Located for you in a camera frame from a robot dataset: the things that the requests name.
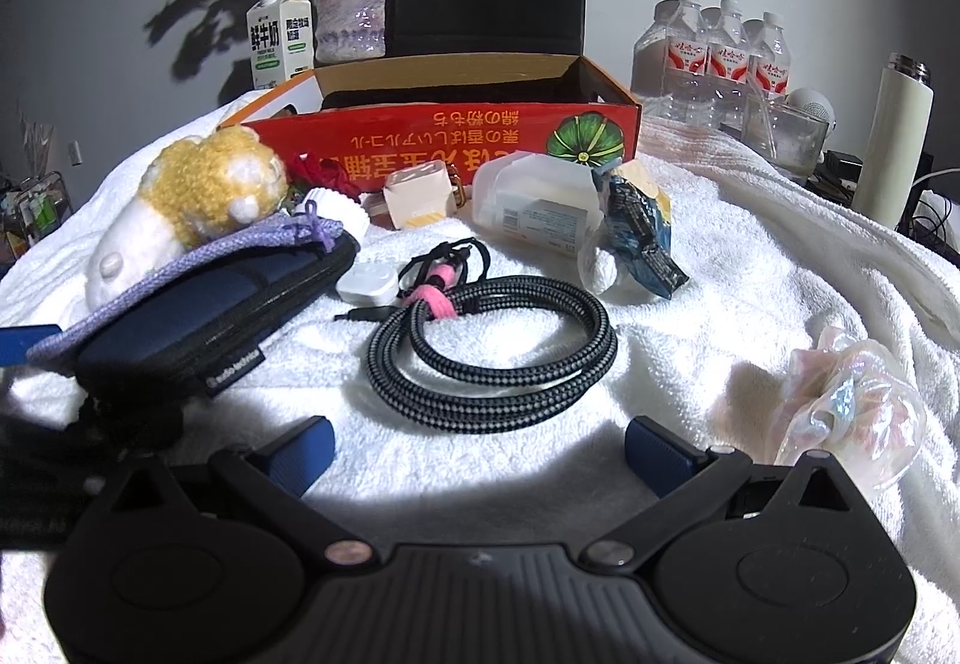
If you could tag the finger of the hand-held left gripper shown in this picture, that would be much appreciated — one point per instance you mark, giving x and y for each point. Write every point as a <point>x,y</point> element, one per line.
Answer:
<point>26,345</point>

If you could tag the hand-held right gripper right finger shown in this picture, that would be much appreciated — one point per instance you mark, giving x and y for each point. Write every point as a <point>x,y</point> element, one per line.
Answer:
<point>660,455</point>

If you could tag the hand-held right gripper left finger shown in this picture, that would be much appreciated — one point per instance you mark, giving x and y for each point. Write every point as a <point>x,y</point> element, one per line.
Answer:
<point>304,450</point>

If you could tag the navy blue zip case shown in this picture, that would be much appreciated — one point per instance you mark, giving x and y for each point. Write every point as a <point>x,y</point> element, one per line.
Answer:
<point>225,311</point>

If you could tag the iridescent plastic bag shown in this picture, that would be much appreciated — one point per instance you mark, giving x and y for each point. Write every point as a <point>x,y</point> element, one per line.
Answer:
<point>855,409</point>

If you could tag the blue snack packet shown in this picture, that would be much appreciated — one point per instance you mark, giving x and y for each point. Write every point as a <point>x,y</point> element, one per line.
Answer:
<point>637,236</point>

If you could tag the yellow white plush toy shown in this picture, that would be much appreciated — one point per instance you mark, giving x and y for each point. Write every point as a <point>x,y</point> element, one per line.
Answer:
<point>202,184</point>

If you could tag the orange cardboard box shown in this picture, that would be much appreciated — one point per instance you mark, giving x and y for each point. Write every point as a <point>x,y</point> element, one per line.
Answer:
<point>450,132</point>

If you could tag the white earbud case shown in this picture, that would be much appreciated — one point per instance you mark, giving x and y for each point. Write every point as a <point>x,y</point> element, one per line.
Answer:
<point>366,283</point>

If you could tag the white towel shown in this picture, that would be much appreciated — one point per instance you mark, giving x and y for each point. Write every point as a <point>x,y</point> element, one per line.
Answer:
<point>712,274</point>

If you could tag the white crumpled tissue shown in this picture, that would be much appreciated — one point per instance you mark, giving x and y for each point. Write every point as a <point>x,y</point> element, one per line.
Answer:
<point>598,270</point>

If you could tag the white ribbed jar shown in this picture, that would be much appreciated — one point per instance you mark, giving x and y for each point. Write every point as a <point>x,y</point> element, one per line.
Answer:
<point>337,210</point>

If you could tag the red fabric flower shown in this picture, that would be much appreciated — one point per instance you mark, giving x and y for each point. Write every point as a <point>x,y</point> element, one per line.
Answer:
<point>322,173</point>

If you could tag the small beige box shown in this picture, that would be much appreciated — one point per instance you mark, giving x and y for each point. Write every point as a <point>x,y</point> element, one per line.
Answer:
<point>420,195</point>

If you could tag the translucent plastic box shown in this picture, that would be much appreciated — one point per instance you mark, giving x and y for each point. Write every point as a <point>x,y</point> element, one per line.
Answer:
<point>532,203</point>

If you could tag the black device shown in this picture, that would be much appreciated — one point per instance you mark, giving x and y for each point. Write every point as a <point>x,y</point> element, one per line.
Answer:
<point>840,173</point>

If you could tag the clear glass cup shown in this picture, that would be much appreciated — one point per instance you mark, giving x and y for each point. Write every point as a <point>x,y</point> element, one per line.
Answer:
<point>784,135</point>

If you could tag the white round object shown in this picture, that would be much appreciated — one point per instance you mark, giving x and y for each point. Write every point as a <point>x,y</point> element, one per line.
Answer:
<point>814,103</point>

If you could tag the white thermos bottle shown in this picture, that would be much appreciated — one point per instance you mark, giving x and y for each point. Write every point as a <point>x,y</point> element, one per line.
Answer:
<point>892,139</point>

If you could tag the white milk carton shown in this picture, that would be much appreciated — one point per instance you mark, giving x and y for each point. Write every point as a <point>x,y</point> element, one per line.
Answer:
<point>279,42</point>

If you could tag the clear water bottle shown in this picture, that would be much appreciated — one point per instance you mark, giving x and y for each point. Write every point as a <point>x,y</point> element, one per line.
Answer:
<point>664,53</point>
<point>726,53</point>
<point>771,64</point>

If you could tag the purple glass vase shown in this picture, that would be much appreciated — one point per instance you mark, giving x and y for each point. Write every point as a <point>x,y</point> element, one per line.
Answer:
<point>351,15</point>

